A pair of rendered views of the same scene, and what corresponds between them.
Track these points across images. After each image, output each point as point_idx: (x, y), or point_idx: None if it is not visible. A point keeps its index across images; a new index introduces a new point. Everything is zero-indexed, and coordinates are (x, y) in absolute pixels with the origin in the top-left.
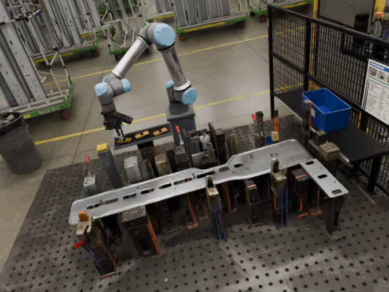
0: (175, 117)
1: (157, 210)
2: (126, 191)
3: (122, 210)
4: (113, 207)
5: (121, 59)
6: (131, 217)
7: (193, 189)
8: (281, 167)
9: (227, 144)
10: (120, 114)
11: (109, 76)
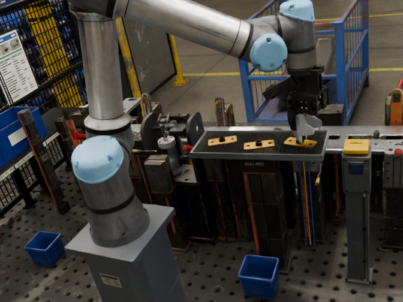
0: (152, 205)
1: (297, 228)
2: (331, 143)
3: (343, 126)
4: (356, 129)
5: (208, 7)
6: (331, 105)
7: (238, 126)
8: (134, 124)
9: (138, 163)
10: (283, 79)
11: (262, 27)
